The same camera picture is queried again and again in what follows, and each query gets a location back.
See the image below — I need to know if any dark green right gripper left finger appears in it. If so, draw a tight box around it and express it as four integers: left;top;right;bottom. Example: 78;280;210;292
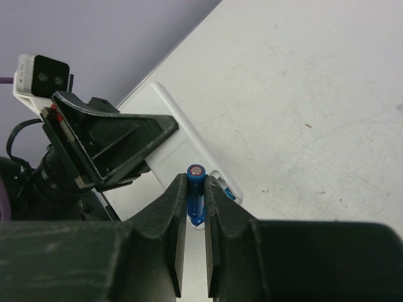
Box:
1;174;187;301

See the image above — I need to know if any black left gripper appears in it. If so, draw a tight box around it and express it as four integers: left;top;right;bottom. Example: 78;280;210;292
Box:
30;91;179;201

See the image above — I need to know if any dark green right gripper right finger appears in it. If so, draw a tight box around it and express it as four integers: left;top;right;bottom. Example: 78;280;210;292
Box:
204;177;402;301

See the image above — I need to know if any small grey remote control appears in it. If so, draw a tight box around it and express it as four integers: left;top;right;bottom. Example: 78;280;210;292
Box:
101;82;244;221

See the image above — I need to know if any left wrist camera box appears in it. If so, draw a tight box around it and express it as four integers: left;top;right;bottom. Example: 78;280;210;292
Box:
13;53;70;115

